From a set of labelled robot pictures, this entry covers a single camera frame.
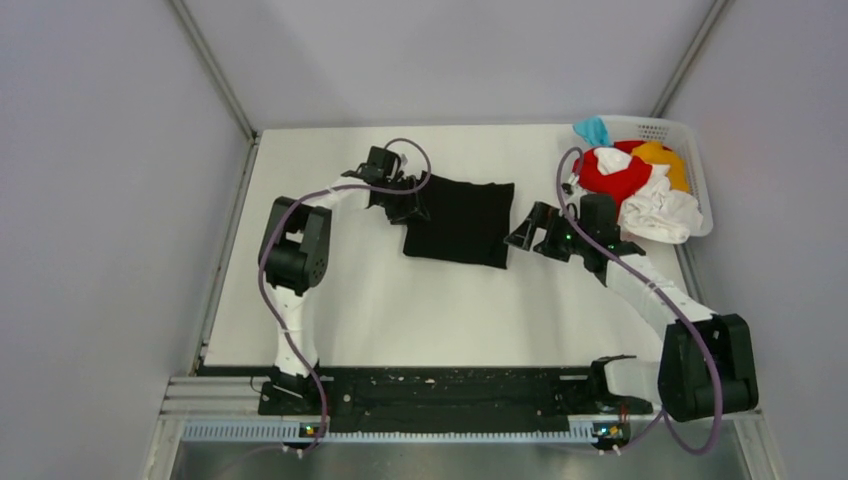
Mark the aluminium frame rail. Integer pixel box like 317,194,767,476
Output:
142,377,788,479

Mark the white t shirt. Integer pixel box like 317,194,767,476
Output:
616,164,703,244

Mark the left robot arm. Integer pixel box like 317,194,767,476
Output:
257,145,432,415

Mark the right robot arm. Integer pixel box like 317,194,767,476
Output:
505,194,759,422

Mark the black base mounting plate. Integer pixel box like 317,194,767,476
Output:
258,367,653,434

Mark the light blue t shirt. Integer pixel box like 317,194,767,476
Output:
572,116,614,148

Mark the black t shirt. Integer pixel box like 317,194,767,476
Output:
403,175,515,270

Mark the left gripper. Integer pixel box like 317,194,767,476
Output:
377,175,429,226

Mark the corner metal post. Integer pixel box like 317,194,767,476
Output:
167,0,258,144
650,0,734,118

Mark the left corner metal post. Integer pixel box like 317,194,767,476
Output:
167,0,258,144

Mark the white plastic laundry basket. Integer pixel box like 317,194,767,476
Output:
572,115,713,244

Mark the right corner metal post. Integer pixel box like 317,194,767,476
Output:
650,0,734,118

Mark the red t shirt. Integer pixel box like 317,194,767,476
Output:
572,140,653,207

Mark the yellow t shirt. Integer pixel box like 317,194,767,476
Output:
631,141,691,193

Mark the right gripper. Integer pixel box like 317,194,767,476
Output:
505,201,591,263

